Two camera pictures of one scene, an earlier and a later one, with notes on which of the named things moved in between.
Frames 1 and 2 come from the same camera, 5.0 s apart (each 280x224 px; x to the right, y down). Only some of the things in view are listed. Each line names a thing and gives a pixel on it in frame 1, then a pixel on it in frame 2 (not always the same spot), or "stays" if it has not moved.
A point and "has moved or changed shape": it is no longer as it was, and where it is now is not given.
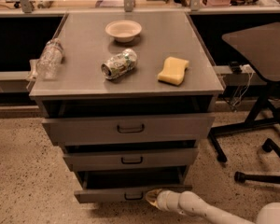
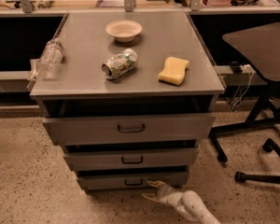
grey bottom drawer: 125,186 has moved or changed shape
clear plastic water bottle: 49,63 stays
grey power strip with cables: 237,67 stays
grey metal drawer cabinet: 128,96 stays
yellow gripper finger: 152,197 -> 157,183
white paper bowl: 123,31 stays
